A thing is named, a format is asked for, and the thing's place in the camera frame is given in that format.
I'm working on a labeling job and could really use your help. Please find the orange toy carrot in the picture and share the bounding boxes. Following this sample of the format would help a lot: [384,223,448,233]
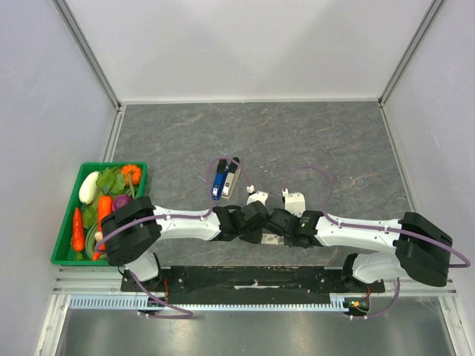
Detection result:
[93,196,113,261]

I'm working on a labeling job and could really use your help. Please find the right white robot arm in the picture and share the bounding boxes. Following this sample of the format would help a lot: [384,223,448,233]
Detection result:
[265,209,453,292]

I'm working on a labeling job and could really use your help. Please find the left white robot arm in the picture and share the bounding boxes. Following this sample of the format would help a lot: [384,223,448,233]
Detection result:
[100,191,269,291]

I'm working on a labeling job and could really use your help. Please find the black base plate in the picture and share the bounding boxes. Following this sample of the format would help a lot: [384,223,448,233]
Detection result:
[142,266,385,303]

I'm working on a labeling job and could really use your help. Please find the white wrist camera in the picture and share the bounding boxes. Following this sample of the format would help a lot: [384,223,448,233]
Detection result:
[282,188,306,217]
[246,185,269,205]

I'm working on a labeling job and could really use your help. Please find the white toy eggplant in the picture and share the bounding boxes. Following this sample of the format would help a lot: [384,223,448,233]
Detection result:
[79,171,99,205]

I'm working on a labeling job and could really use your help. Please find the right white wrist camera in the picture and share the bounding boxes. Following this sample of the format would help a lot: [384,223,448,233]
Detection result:
[282,188,306,217]

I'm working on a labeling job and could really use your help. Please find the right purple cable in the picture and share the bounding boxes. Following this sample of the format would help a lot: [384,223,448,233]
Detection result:
[282,166,472,320]

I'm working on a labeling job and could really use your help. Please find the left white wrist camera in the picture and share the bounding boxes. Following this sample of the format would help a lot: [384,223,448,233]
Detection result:
[246,185,269,205]

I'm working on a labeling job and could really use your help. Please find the beige black stapler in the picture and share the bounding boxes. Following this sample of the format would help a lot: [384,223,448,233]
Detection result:
[221,156,240,199]

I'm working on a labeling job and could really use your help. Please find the purple toy onion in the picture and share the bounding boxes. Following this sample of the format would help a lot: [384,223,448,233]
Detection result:
[112,194,133,211]

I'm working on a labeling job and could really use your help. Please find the staple box with red mark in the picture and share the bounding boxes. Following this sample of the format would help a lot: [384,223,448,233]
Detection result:
[261,234,284,245]

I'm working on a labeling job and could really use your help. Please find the green plastic bin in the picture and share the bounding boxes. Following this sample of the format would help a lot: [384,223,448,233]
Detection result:
[50,162,148,266]

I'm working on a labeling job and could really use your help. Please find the orange toy pumpkin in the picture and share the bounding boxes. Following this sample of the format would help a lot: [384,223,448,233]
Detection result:
[120,164,143,186]

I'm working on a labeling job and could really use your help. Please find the green toy leafy vegetable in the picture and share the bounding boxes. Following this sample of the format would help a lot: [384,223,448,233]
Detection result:
[96,166,126,195]

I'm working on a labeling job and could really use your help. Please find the red toy chili pepper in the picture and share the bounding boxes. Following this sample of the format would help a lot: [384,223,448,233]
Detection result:
[71,208,85,252]

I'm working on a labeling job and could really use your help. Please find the green toy beans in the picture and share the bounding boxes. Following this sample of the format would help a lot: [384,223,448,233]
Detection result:
[85,223,98,260]

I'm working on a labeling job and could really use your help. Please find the purple cable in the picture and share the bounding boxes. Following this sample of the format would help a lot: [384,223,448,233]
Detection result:
[94,157,255,319]
[282,166,472,320]

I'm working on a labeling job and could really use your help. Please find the light blue cable duct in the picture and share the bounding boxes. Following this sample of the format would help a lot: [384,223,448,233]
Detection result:
[69,294,349,312]

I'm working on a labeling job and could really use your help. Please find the blue stapler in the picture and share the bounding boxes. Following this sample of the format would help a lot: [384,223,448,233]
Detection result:
[211,159,228,201]

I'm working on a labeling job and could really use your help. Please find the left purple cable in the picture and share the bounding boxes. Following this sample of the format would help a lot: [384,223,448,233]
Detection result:
[94,157,255,319]

